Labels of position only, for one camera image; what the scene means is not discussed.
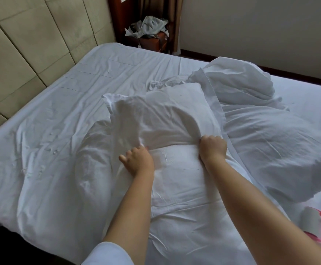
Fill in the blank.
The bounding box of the person's left forearm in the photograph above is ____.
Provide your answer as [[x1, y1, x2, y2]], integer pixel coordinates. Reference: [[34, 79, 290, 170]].
[[102, 170, 156, 265]]

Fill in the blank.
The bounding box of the dark wooden wall panel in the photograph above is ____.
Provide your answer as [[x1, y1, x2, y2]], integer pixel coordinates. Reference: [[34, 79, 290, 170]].
[[106, 0, 142, 46]]

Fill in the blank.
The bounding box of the pink lint roller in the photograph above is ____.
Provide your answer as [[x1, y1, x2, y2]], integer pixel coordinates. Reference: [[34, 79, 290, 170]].
[[299, 206, 321, 244]]

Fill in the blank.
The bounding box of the person's left hand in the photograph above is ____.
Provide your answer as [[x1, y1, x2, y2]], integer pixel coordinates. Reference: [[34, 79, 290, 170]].
[[118, 145, 156, 178]]

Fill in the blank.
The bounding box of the person's right forearm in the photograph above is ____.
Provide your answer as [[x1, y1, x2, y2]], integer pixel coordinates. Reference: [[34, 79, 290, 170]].
[[205, 156, 321, 265]]

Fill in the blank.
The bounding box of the person's right hand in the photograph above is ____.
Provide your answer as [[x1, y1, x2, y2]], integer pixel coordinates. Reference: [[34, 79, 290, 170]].
[[198, 135, 228, 167]]

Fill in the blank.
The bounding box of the brown curtain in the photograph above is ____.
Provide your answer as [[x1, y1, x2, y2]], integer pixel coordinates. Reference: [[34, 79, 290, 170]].
[[138, 0, 185, 56]]

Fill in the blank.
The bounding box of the white pillow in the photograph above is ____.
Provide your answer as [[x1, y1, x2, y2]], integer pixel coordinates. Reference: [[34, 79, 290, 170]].
[[101, 81, 233, 210]]

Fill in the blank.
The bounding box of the beige padded headboard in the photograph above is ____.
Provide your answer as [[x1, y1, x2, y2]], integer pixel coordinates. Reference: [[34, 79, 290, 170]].
[[0, 0, 117, 142]]

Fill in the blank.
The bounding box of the person's white shirt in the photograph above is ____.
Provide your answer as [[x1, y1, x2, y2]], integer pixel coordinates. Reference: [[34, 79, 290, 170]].
[[82, 241, 135, 265]]

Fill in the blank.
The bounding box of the white duvet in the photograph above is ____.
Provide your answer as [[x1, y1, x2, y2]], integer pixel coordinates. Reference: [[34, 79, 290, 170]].
[[146, 56, 321, 203]]

